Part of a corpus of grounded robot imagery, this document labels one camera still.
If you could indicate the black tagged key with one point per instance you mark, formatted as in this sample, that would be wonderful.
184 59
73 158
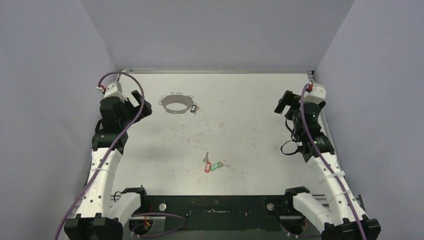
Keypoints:
194 108

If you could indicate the metal key holder ring plate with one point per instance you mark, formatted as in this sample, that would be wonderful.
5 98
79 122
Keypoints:
176 103

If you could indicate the green tagged key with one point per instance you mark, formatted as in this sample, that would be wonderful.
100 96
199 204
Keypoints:
217 165

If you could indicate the red tagged key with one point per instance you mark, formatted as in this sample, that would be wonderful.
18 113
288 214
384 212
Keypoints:
207 162

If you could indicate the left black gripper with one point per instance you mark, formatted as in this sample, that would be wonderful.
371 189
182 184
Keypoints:
136 110

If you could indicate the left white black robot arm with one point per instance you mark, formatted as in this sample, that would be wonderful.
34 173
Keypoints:
95 219

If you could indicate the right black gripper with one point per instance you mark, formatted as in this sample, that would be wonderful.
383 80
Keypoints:
291 103

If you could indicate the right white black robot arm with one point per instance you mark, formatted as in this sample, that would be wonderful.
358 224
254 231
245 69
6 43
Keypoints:
344 218

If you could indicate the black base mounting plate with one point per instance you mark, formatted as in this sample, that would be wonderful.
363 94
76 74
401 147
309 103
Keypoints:
217 213

